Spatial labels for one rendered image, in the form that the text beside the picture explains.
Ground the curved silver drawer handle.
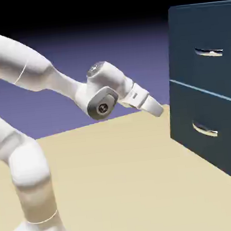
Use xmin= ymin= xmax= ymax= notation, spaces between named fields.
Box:
xmin=194 ymin=44 xmax=225 ymax=59
xmin=191 ymin=118 xmax=219 ymax=140

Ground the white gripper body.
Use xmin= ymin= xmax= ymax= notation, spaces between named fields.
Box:
xmin=139 ymin=94 xmax=165 ymax=119

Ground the dark blue drawer front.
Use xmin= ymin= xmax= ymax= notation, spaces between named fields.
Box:
xmin=162 ymin=0 xmax=231 ymax=110
xmin=164 ymin=74 xmax=231 ymax=197

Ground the dark blue cabinet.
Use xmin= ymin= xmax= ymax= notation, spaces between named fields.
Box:
xmin=156 ymin=0 xmax=231 ymax=197

